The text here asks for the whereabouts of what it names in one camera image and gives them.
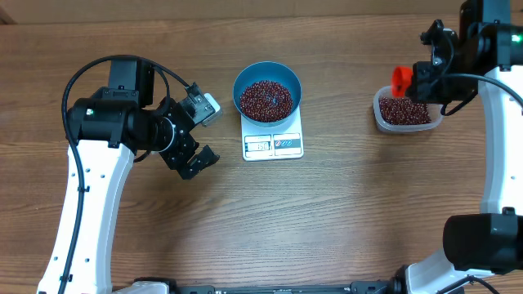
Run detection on red measuring scoop blue handle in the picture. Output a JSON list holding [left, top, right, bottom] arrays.
[[391, 66, 413, 97]]

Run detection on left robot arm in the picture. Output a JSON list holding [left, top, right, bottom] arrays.
[[38, 55, 221, 293]]

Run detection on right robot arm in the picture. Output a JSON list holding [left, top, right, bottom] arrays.
[[387, 0, 522, 293]]

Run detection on beans in blue bowl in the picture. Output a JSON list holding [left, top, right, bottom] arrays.
[[239, 80, 294, 123]]

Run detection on white kitchen scale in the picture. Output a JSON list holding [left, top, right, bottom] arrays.
[[241, 108, 304, 162]]

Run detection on blue bowl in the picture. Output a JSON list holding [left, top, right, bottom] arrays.
[[232, 61, 302, 127]]

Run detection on clear plastic container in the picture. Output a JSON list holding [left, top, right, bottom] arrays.
[[373, 86, 443, 134]]

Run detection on red adzuki beans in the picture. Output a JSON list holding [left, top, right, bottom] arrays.
[[378, 97, 431, 125]]

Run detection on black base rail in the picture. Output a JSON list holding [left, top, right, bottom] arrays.
[[112, 277, 408, 294]]

